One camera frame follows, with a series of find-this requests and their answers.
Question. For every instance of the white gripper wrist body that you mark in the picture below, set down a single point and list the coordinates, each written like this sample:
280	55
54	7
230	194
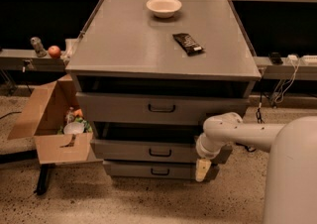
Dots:
204	151

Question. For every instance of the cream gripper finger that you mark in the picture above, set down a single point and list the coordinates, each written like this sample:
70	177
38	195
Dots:
202	167

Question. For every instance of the grey drawer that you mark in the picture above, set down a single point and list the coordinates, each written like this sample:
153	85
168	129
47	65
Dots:
146	142
150	170
155	109

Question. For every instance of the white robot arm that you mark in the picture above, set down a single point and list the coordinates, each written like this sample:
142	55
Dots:
291	174

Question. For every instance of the grey bottom drawer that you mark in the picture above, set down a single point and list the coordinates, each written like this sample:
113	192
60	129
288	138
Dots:
150	170

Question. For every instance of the grey drawer cabinet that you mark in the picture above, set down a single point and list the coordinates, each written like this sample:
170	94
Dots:
127	50

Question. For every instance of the grey top drawer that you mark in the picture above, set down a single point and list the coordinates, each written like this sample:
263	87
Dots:
155	109

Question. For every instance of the open cardboard box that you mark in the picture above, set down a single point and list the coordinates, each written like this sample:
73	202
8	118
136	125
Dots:
41	118

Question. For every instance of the black snack packet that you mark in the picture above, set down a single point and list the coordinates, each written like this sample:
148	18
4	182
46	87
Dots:
189	45

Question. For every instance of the black device on ledge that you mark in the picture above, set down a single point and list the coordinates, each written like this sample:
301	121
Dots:
275	58

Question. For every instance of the white charger block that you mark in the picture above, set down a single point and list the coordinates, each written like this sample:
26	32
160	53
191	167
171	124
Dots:
292	58

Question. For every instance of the white plastic lid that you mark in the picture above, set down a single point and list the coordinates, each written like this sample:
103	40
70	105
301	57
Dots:
74	128

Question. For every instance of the white bowl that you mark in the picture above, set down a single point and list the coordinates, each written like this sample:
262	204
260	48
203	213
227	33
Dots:
164	8

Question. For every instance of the black table leg base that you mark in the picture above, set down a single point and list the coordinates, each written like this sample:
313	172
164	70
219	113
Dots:
44	179

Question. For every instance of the red apple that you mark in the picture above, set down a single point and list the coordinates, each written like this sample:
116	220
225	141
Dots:
54	51

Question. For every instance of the small grey figurine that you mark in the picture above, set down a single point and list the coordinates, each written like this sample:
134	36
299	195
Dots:
38	47

